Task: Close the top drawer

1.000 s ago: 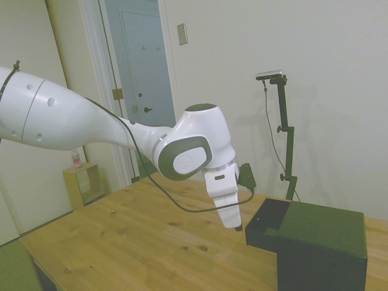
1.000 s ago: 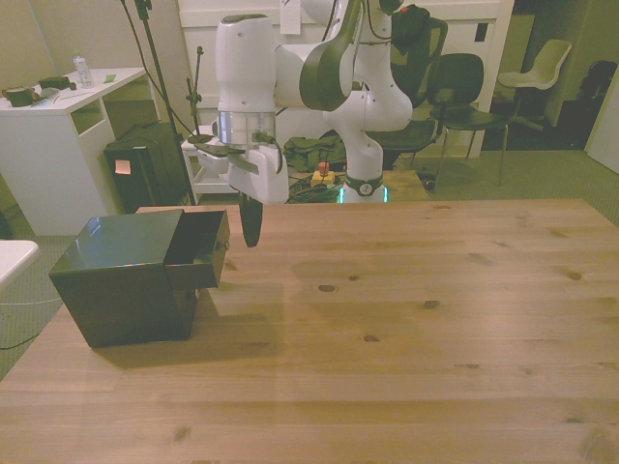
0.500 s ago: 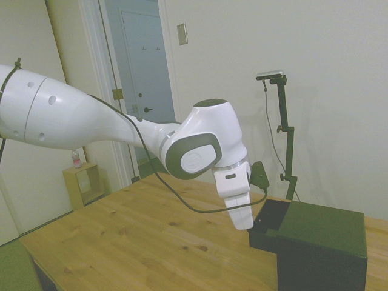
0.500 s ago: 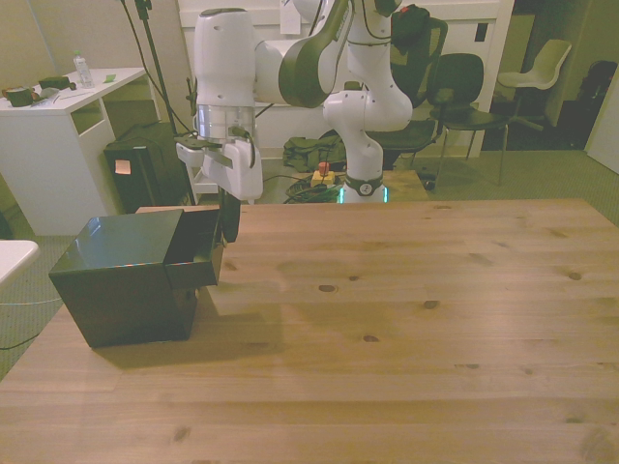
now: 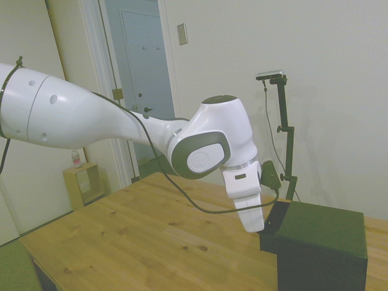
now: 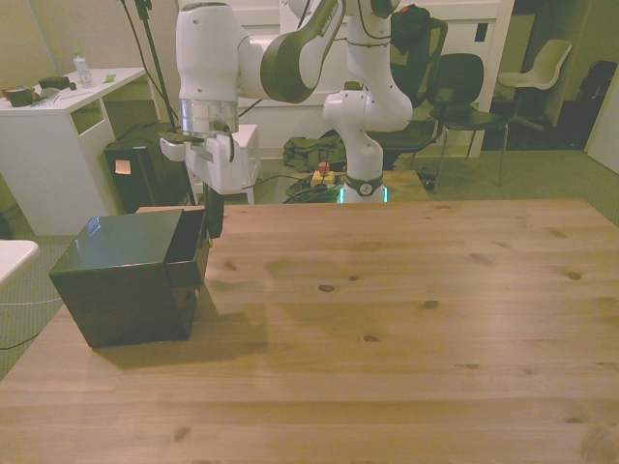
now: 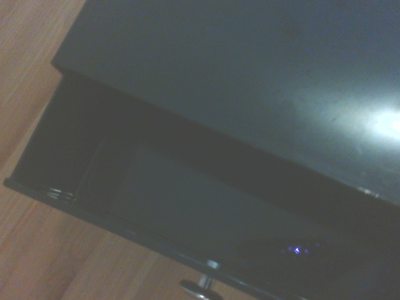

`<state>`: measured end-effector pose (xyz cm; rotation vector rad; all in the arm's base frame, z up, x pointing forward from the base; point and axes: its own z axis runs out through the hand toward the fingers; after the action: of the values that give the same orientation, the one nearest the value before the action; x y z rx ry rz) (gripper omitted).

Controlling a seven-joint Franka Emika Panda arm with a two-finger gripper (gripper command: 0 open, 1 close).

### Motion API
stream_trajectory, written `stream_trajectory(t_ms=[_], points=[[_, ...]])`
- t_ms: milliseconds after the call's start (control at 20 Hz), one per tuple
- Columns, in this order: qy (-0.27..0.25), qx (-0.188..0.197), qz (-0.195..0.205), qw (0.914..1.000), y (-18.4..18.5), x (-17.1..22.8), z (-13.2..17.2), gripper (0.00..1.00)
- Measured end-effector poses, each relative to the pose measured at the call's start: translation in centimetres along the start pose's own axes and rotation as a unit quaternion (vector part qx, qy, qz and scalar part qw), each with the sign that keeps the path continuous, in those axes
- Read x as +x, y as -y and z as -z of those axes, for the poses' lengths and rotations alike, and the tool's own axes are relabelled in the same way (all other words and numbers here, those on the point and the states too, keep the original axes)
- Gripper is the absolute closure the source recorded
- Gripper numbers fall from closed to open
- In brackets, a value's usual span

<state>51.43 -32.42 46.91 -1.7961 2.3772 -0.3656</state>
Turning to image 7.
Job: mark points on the black open drawer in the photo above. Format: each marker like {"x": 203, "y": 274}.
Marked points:
{"x": 175, "y": 200}

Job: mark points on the black drawer cabinet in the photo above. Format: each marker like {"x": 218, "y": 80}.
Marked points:
{"x": 234, "y": 68}

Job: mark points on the silver drawer knob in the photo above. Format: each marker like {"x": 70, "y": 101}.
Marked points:
{"x": 201, "y": 284}

